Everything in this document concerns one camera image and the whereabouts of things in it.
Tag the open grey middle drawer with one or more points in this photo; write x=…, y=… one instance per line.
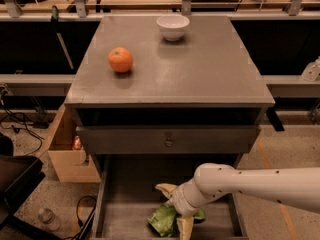
x=128, y=197

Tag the grey wooden drawer cabinet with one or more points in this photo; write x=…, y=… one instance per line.
x=205, y=79

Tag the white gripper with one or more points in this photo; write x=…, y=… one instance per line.
x=179, y=198

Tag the clear plastic water bottle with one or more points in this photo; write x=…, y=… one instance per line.
x=48, y=219

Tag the green handled tool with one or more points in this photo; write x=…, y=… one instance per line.
x=55, y=22

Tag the green rice chip bag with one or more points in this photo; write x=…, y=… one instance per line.
x=164, y=221

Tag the red can in box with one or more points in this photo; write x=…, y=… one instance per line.
x=76, y=144

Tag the orange fruit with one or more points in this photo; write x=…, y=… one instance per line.
x=120, y=60

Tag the brass drawer knob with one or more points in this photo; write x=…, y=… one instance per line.
x=169, y=142

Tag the cardboard box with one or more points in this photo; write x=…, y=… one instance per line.
x=71, y=166

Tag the grey top drawer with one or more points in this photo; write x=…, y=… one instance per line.
x=150, y=140

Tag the black chair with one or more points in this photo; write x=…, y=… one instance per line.
x=19, y=176

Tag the white ceramic bowl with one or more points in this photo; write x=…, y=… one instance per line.
x=172, y=27

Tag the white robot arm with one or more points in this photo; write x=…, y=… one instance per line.
x=296, y=187

